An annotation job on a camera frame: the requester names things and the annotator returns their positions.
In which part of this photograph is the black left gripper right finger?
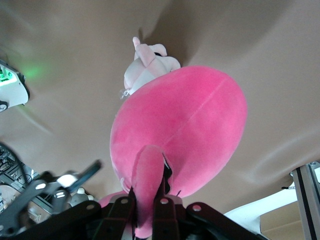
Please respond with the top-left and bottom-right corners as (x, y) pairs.
(152, 196), (262, 240)

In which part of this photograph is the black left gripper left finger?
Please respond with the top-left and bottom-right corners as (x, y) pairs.
(62, 196), (137, 240)

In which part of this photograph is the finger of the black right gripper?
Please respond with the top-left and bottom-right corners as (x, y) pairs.
(56, 160), (103, 195)
(0, 172), (73, 237)

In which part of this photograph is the hot pink slug plush toy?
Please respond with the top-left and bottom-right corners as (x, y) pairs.
(97, 64), (249, 240)

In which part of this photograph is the grey white husky plush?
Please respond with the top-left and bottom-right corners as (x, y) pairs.
(71, 187), (95, 208)

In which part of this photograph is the pale pink white dog plush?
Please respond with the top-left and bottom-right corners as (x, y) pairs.
(119, 36), (182, 101)

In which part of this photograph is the brown table mat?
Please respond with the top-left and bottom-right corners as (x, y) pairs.
(0, 0), (320, 210)

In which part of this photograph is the aluminium frame post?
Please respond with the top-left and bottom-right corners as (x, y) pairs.
(291, 161), (320, 240)

